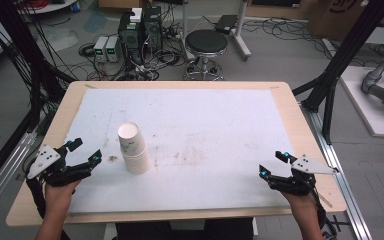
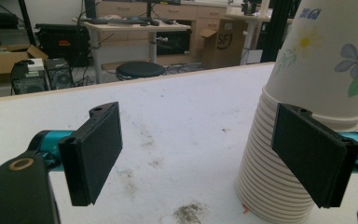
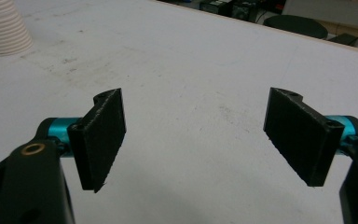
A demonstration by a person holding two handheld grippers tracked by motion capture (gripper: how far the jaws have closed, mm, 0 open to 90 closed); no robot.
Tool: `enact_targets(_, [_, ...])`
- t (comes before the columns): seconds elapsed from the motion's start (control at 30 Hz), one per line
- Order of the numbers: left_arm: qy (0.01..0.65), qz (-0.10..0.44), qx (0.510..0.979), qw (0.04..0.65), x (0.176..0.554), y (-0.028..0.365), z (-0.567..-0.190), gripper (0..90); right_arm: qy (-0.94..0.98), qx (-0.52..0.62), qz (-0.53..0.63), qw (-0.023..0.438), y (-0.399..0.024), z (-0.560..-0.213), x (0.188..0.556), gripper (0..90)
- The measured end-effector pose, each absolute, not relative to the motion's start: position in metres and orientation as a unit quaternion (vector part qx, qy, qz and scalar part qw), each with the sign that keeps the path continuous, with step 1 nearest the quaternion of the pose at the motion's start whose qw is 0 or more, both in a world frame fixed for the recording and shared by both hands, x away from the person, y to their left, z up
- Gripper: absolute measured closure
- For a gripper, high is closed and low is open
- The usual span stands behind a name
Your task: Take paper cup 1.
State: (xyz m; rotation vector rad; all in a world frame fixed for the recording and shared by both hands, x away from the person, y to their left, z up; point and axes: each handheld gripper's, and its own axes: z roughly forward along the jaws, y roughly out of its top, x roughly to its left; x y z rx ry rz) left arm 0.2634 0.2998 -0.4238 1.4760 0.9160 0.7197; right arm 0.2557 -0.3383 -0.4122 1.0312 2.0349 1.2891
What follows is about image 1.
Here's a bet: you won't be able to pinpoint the aluminium rail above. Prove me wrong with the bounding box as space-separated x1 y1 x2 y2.
0 130 38 224
300 105 375 240

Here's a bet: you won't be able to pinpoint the long black floor cables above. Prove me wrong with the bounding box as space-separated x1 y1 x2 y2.
241 17 334 59

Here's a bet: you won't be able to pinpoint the white platform board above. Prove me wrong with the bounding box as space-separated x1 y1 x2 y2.
339 64 384 138

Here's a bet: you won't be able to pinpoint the flat black device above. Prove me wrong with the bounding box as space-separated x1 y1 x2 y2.
214 14 240 35

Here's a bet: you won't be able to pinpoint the black metal frame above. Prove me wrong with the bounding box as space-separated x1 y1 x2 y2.
0 0 78 198
292 0 384 145

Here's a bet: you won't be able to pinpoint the black computer tower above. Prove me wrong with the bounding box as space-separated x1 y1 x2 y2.
142 5 164 52
117 12 145 66

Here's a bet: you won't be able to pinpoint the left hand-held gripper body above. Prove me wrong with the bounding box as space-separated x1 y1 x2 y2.
26 143 93 188

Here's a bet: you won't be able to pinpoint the person's dark trousers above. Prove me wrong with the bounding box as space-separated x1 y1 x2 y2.
113 217 255 240

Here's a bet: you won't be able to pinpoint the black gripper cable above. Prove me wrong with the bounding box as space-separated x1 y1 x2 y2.
25 178 48 219
314 189 339 239

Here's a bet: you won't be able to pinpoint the small white box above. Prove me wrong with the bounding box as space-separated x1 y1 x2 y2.
129 7 144 24

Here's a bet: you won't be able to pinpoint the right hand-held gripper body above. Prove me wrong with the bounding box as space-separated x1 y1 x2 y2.
268 154 341 196

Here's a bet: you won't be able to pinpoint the tangle of floor cables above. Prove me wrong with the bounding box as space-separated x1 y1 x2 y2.
123 46 185 82

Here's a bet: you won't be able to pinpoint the person's right hand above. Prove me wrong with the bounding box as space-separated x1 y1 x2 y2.
280 190 320 218

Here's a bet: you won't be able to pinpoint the black round stool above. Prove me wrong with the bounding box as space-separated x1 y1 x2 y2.
183 29 230 82

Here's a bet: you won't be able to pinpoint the white stand leg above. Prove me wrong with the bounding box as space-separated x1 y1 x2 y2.
230 0 253 63

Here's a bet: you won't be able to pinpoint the stack of white paper cups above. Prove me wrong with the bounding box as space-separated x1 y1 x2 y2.
120 146 152 176

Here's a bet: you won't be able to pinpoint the person's left hand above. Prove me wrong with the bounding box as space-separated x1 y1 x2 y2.
43 179 82 216

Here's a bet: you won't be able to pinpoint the flower print paper cup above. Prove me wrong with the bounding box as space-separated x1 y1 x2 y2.
117 121 148 157

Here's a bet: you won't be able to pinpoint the coiled black cable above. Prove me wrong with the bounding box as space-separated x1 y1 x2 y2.
77 42 96 58

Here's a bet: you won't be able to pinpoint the cardboard box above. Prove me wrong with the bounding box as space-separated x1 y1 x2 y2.
307 0 384 42

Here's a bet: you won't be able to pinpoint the grey power supply unit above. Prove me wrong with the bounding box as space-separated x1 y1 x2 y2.
93 35 110 64
105 35 123 64

